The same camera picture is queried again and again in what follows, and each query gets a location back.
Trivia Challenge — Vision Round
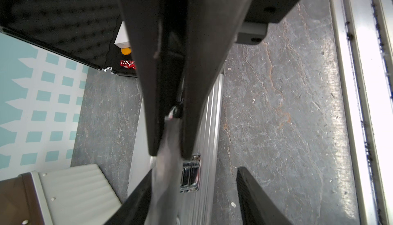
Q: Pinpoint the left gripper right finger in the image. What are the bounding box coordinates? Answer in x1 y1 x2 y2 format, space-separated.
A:
236 167 291 225

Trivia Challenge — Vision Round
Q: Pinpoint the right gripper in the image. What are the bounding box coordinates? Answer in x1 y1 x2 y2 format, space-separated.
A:
181 0 300 159

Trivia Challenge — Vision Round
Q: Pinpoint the silver poker set case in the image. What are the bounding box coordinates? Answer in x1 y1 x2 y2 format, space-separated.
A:
127 74 224 225

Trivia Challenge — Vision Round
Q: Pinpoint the brown lid white toolbox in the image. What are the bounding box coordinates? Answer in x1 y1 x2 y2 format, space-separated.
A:
1 164 121 225

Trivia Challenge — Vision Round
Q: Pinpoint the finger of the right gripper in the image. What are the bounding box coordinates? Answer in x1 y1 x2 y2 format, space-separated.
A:
118 0 165 156

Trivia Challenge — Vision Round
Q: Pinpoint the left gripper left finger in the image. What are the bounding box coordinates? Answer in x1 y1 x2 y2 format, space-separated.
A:
105 170 152 225

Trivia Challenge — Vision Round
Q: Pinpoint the white card box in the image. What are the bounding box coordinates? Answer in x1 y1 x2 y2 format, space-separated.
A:
114 22 131 49

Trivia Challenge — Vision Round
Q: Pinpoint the black poker set case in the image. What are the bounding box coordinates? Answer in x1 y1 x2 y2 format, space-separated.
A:
1 0 137 77

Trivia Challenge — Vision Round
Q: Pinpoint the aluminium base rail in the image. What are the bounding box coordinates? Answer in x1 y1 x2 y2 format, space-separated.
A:
330 0 393 225

